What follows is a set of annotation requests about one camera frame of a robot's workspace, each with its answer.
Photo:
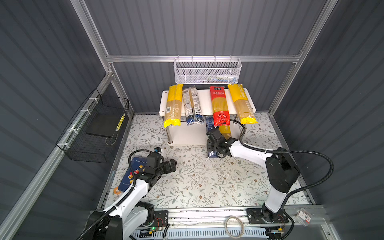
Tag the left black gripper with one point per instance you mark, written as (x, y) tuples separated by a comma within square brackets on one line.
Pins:
[(168, 165)]

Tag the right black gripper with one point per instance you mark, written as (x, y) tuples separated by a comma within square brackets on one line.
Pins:
[(214, 137)]

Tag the light blue spaghetti box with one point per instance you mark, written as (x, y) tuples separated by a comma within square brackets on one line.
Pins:
[(210, 126)]

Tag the dark blue spaghetti box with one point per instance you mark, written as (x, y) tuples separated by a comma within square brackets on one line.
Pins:
[(138, 165)]

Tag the red spaghetti pack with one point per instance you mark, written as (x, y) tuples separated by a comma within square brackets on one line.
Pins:
[(221, 114)]

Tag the blue white spaghetti pack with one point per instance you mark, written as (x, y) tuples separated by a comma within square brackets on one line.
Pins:
[(192, 106)]

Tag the yellow pastatime spaghetti pack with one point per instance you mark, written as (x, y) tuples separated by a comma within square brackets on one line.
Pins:
[(242, 104), (225, 131)]

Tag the yellow spaghetti pack barcode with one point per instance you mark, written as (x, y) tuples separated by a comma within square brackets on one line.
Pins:
[(174, 106)]

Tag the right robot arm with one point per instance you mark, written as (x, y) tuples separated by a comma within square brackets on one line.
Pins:
[(282, 170)]

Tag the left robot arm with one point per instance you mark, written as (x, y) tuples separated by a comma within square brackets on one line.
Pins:
[(125, 215)]

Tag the white two-tier shelf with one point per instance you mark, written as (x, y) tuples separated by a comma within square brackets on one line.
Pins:
[(195, 135)]

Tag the toothpaste tube in basket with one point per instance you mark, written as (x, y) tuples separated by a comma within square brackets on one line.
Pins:
[(228, 78)]

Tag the small red white tag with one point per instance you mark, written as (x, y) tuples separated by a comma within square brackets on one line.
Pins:
[(303, 217)]

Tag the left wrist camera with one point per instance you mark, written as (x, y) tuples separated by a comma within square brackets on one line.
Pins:
[(158, 150)]

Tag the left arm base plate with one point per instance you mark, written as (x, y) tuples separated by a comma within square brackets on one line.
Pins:
[(160, 220)]

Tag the white wire mesh basket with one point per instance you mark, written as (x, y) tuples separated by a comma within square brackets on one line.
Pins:
[(200, 71)]

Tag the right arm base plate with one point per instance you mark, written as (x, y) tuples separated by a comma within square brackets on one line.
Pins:
[(261, 215)]

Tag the black wire basket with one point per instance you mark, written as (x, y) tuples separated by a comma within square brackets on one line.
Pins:
[(98, 132)]

